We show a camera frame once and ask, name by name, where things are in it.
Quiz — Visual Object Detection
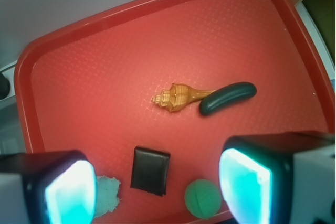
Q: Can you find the red plastic tray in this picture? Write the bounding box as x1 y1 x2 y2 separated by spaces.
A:
14 0 335 223

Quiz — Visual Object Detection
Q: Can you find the brown spiral seashell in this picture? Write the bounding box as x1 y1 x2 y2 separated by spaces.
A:
152 83 216 112

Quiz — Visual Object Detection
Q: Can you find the green ball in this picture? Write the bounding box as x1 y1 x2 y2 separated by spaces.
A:
184 179 222 219

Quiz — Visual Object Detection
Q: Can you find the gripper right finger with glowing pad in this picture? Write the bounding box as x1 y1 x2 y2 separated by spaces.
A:
219 131 335 223

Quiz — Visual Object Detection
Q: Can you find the light blue cloth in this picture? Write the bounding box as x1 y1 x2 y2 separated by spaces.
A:
94 176 121 218

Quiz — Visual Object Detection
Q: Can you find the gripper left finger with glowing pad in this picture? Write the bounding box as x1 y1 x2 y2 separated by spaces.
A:
1 150 97 223

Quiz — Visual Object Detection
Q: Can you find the black leather wallet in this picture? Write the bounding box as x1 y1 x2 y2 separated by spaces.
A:
130 146 171 197

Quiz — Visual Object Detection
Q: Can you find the dark green toy cucumber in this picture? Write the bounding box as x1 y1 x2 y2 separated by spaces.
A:
199 82 257 116

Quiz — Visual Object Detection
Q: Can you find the black knob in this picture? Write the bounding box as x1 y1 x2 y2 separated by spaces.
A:
0 73 11 100

